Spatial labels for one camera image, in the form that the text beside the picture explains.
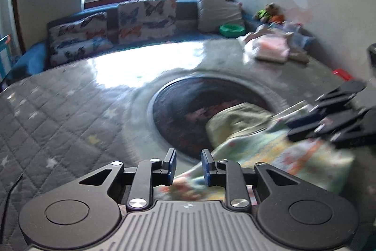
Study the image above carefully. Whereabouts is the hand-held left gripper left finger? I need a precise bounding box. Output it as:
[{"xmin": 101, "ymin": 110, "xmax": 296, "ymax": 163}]
[{"xmin": 78, "ymin": 149, "xmax": 177, "ymax": 211}]

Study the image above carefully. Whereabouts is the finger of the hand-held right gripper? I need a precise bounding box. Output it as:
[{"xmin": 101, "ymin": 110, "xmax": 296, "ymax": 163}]
[
  {"xmin": 287, "ymin": 105, "xmax": 376, "ymax": 150},
  {"xmin": 286, "ymin": 80, "xmax": 367, "ymax": 128}
]

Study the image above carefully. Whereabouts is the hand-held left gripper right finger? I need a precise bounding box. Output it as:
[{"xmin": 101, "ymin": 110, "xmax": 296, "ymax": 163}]
[{"xmin": 201, "ymin": 149, "xmax": 300, "ymax": 209}]

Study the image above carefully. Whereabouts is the green patterned baby shirt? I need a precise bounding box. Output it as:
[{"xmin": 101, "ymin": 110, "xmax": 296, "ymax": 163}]
[{"xmin": 159, "ymin": 102, "xmax": 356, "ymax": 204}]

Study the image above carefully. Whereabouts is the red plastic object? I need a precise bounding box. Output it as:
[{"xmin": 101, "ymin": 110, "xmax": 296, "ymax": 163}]
[{"xmin": 332, "ymin": 69, "xmax": 351, "ymax": 81}]

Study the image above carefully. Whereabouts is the round black table heater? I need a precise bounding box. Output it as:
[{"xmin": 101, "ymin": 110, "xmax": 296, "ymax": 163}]
[{"xmin": 150, "ymin": 76, "xmax": 279, "ymax": 163}]

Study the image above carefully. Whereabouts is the pink folded cloth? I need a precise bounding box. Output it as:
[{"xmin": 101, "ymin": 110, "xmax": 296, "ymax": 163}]
[{"xmin": 245, "ymin": 34, "xmax": 291, "ymax": 63}]

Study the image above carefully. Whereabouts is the grey quilted table cover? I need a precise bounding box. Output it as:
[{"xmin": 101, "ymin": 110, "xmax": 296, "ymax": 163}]
[{"xmin": 0, "ymin": 33, "xmax": 376, "ymax": 251}]

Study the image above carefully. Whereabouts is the teddy bear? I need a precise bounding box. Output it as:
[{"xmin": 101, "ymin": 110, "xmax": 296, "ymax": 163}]
[{"xmin": 255, "ymin": 3, "xmax": 278, "ymax": 23}]

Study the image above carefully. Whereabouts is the green bowl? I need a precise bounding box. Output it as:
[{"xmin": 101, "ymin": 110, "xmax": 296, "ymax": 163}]
[{"xmin": 219, "ymin": 24, "xmax": 246, "ymax": 37}]

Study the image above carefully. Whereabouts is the grey pillow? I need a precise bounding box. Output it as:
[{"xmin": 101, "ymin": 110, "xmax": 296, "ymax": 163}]
[{"xmin": 196, "ymin": 0, "xmax": 246, "ymax": 34}]

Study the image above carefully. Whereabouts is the tall butterfly print cushion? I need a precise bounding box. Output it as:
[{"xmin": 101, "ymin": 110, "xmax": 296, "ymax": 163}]
[{"xmin": 117, "ymin": 0, "xmax": 177, "ymax": 46}]

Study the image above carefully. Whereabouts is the blue sofa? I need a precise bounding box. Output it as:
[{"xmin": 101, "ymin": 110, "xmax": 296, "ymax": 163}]
[{"xmin": 6, "ymin": 0, "xmax": 318, "ymax": 78}]

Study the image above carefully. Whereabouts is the long butterfly print cushion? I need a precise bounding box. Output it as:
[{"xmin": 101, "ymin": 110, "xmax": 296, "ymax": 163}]
[{"xmin": 48, "ymin": 12, "xmax": 114, "ymax": 67}]

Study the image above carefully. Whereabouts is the blue cabinet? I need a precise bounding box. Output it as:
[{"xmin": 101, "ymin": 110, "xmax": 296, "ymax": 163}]
[{"xmin": 0, "ymin": 35, "xmax": 15, "ymax": 78}]

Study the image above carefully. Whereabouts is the brown door frame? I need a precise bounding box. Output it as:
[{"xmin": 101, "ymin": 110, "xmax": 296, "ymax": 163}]
[{"xmin": 11, "ymin": 0, "xmax": 28, "ymax": 56}]

